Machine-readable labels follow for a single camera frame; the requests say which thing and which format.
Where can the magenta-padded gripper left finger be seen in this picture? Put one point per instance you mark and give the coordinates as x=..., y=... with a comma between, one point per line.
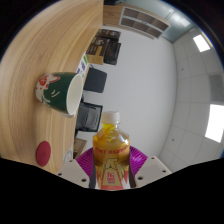
x=73, y=171

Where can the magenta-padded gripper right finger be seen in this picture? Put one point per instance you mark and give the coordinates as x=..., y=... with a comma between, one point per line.
x=151, y=170

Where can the yellow-labelled drink bottle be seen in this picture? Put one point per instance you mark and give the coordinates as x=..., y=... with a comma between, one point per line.
x=111, y=156

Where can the flat round red coaster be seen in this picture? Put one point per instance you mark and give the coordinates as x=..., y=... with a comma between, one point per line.
x=43, y=154

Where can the black mesh office chair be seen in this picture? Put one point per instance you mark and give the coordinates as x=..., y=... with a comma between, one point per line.
x=88, y=116

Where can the large ceiling light panel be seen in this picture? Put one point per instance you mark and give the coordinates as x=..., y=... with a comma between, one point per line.
x=215, y=122

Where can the green and white mug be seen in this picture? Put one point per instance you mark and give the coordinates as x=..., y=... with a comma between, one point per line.
x=55, y=91

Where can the dark padded office chair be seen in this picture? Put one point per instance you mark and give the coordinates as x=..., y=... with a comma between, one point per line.
x=96, y=80

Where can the printed paper leaflet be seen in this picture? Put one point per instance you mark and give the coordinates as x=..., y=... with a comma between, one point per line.
x=82, y=66

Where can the ceiling air vent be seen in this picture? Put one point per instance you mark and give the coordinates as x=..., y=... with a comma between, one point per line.
x=217, y=83

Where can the tan cardboard box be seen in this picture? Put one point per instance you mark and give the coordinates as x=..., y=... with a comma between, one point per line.
x=95, y=58

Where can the large dark printed box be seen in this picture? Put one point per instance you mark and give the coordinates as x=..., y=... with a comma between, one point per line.
x=111, y=51

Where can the small ceiling light panel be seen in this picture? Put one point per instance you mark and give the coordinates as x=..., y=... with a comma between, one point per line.
x=201, y=43

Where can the small dark printed box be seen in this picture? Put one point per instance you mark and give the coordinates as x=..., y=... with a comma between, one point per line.
x=108, y=34

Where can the wooden shelf unit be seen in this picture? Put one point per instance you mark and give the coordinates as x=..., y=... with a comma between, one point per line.
x=140, y=21

